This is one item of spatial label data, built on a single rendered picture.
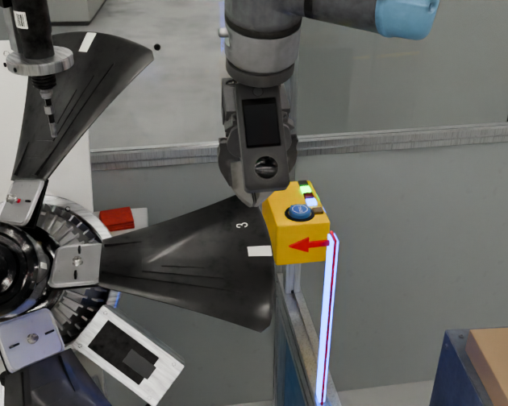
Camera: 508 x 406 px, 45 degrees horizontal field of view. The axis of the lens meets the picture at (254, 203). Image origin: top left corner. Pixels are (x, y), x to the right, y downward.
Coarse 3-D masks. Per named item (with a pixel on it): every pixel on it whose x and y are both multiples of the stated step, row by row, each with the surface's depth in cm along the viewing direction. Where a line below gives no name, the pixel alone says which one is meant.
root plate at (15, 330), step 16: (16, 320) 78; (32, 320) 80; (48, 320) 82; (0, 336) 75; (16, 336) 77; (48, 336) 81; (16, 352) 76; (32, 352) 78; (48, 352) 80; (16, 368) 75
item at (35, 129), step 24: (72, 48) 87; (96, 48) 85; (120, 48) 83; (144, 48) 82; (72, 72) 85; (96, 72) 83; (120, 72) 81; (72, 96) 82; (96, 96) 81; (24, 120) 88; (72, 120) 80; (24, 144) 85; (48, 144) 81; (72, 144) 79; (24, 168) 82; (48, 168) 79
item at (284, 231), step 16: (288, 192) 119; (272, 208) 114; (288, 208) 114; (272, 224) 114; (288, 224) 109; (304, 224) 110; (320, 224) 110; (272, 240) 115; (288, 240) 111; (288, 256) 113; (304, 256) 113; (320, 256) 114
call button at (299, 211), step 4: (300, 204) 113; (292, 208) 112; (296, 208) 112; (300, 208) 112; (304, 208) 112; (308, 208) 112; (292, 212) 111; (296, 212) 111; (300, 212) 111; (304, 212) 111; (308, 212) 111; (292, 216) 111; (296, 216) 111; (300, 216) 110; (304, 216) 111; (308, 216) 111
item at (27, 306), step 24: (0, 240) 75; (24, 240) 74; (48, 240) 85; (0, 264) 74; (24, 264) 74; (48, 264) 79; (0, 288) 73; (24, 288) 73; (0, 312) 72; (24, 312) 79
